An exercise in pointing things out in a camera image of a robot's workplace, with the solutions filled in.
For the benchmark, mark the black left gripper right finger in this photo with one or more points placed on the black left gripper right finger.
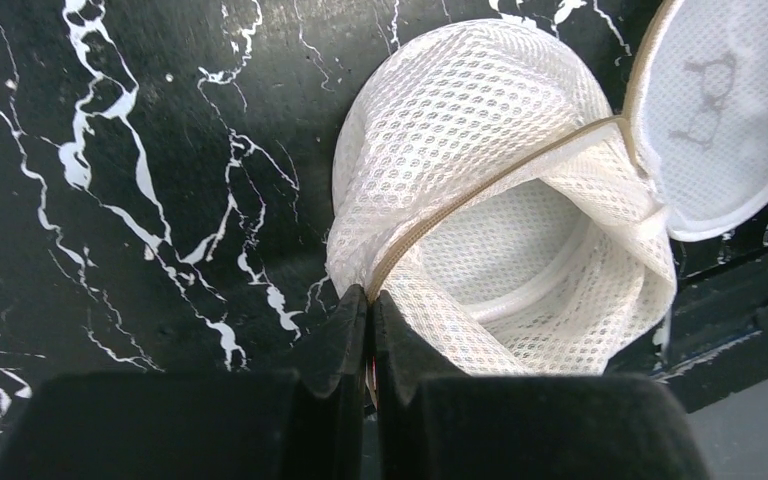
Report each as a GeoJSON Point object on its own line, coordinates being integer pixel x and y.
{"type": "Point", "coordinates": [437, 422]}

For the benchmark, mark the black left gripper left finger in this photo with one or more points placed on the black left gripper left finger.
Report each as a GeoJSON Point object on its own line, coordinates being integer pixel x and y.
{"type": "Point", "coordinates": [301, 419]}

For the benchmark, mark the white mesh bag tan trim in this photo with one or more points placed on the white mesh bag tan trim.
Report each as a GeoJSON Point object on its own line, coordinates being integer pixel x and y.
{"type": "Point", "coordinates": [520, 225]}

